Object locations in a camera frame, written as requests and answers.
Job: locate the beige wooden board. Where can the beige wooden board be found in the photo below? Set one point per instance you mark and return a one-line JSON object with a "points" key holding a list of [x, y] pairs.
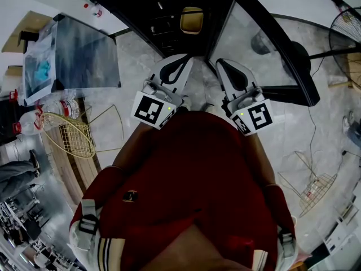
{"points": [[31, 21]]}

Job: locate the beige cardboard piece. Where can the beige cardboard piece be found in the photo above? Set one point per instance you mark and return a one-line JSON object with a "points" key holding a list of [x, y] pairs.
{"points": [[339, 84]]}

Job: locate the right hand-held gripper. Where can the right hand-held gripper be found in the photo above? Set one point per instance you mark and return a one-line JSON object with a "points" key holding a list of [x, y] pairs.
{"points": [[253, 114]]}

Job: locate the person in red shirt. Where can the person in red shirt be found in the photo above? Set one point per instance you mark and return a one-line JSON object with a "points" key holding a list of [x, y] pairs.
{"points": [[183, 165]]}

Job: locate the white shoe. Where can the white shoe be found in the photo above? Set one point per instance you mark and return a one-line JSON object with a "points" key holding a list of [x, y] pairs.
{"points": [[186, 102], [209, 107]]}

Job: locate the clear water bottle red label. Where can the clear water bottle red label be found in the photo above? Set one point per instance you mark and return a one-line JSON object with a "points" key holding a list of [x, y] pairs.
{"points": [[66, 108]]}

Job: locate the person's right forearm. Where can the person's right forearm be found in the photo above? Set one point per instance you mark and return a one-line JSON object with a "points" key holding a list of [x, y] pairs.
{"points": [[259, 159]]}

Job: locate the black mesh trash bin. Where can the black mesh trash bin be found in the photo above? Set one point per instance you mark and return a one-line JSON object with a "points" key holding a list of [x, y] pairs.
{"points": [[263, 42]]}

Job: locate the black case red latches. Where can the black case red latches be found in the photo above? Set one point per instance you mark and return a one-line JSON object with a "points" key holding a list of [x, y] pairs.
{"points": [[7, 117]]}

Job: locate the turquoise crumpled cloth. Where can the turquoise crumpled cloth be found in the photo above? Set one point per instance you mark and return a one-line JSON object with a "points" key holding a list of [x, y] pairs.
{"points": [[43, 70]]}

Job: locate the wooden plank board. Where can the wooden plank board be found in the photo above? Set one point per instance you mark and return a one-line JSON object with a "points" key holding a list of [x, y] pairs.
{"points": [[76, 174]]}

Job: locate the black standing fan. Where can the black standing fan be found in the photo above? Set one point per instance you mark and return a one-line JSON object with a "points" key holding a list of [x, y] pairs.
{"points": [[299, 56]]}

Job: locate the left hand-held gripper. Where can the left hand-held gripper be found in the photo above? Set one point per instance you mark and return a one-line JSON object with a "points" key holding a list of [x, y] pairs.
{"points": [[149, 109]]}

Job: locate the yellow square container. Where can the yellow square container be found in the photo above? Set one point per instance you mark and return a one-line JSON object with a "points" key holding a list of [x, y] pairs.
{"points": [[191, 20]]}

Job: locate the dark glossy table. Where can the dark glossy table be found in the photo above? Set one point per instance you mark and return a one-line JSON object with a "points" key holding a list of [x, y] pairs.
{"points": [[84, 58]]}

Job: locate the clear large water bottle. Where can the clear large water bottle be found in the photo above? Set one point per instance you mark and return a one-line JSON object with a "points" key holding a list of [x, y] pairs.
{"points": [[31, 123]]}

